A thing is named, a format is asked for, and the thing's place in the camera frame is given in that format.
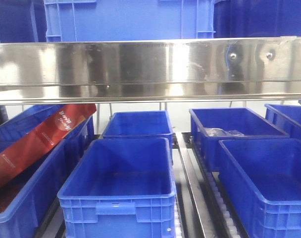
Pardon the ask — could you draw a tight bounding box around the clear plastic bag in bin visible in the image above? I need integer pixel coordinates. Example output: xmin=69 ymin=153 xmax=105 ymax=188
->
xmin=204 ymin=127 xmax=244 ymax=137

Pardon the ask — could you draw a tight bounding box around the stainless steel shelf beam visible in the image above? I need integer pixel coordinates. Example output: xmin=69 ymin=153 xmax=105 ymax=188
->
xmin=0 ymin=36 xmax=301 ymax=105

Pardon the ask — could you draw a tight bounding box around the steel roller track divider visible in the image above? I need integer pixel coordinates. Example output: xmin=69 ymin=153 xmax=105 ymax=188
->
xmin=173 ymin=132 xmax=248 ymax=238

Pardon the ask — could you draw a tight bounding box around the blue bin back right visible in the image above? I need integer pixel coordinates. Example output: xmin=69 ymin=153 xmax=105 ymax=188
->
xmin=189 ymin=108 xmax=289 ymax=172

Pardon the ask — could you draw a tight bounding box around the blue bin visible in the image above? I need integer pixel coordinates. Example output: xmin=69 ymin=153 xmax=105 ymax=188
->
xmin=0 ymin=138 xmax=74 ymax=238
xmin=189 ymin=108 xmax=289 ymax=172
xmin=0 ymin=104 xmax=94 ymax=159
xmin=57 ymin=138 xmax=176 ymax=238
xmin=101 ymin=110 xmax=173 ymax=151
xmin=219 ymin=138 xmax=301 ymax=238
xmin=264 ymin=104 xmax=301 ymax=141

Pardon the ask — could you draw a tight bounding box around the red snack bag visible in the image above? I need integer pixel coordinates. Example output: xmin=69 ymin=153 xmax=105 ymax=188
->
xmin=0 ymin=104 xmax=97 ymax=188

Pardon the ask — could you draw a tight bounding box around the blue bin front centre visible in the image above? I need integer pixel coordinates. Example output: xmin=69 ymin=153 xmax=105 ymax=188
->
xmin=57 ymin=138 xmax=176 ymax=238

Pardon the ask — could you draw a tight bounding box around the blue bin front right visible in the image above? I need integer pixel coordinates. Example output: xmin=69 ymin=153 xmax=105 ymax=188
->
xmin=219 ymin=138 xmax=301 ymax=238

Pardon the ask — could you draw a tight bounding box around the blue bin front left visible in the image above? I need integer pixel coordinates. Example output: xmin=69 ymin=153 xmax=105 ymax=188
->
xmin=0 ymin=138 xmax=74 ymax=238

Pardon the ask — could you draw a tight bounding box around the blue bin back centre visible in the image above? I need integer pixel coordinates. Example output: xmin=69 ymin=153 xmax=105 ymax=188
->
xmin=101 ymin=110 xmax=173 ymax=151

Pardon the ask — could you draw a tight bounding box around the blue bin far right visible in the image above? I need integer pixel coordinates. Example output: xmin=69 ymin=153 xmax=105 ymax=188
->
xmin=264 ymin=104 xmax=301 ymax=141

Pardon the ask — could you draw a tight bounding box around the blue bin back left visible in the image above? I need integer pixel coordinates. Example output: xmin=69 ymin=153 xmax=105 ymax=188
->
xmin=0 ymin=104 xmax=94 ymax=159

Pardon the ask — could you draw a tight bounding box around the dark blue crate upper right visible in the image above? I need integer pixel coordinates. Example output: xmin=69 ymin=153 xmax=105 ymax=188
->
xmin=214 ymin=0 xmax=301 ymax=38

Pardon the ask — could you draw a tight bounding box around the large blue crate upper shelf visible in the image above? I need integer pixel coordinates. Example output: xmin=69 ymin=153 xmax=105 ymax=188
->
xmin=44 ymin=0 xmax=215 ymax=42

